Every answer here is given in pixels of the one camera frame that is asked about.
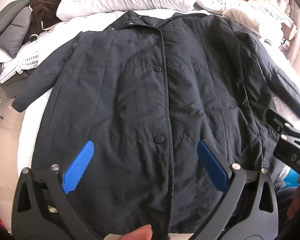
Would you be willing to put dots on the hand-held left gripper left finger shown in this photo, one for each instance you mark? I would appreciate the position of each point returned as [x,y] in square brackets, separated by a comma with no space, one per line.
[80,165]

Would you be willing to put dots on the white patterned cloth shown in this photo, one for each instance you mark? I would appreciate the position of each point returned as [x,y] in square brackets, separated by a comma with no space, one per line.
[27,57]

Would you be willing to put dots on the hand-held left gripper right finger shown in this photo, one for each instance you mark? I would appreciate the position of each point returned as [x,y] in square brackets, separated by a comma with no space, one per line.
[212,167]

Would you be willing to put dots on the person's left hand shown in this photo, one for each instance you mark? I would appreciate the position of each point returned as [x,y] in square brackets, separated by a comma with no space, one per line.
[132,233]

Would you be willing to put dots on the blue plastic chair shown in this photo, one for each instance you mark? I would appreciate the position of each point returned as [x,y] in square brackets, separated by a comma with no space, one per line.
[291,180]

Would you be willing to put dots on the brown fleece garment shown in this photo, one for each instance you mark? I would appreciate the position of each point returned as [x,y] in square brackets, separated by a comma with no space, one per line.
[43,5]

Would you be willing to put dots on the beige fluffy blanket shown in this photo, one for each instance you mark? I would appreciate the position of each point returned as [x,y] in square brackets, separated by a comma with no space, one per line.
[250,17]

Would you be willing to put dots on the person's right hand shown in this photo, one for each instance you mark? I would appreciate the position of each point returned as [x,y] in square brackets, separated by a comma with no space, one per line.
[295,202]

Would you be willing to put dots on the dark navy quilted coat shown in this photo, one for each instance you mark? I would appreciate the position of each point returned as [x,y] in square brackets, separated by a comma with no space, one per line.
[130,92]

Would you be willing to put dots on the white printed pillow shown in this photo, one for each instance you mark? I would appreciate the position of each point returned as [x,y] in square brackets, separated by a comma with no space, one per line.
[215,3]

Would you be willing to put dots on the grey puffer jacket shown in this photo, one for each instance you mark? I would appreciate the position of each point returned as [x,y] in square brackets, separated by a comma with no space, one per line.
[15,22]

